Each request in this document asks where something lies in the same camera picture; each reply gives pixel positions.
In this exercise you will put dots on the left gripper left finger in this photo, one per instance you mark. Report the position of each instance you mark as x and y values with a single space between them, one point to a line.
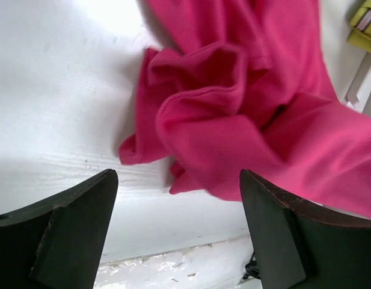
58 242

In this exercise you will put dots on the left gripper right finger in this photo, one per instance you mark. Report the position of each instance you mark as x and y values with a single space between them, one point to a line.
299 244

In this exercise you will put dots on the pink trousers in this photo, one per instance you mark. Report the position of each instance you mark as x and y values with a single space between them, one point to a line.
247 88

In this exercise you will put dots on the white and silver clothes rack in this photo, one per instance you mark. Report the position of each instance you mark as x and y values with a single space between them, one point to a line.
360 87

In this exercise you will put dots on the yellow garment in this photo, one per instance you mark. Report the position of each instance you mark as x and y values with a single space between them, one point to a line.
360 25

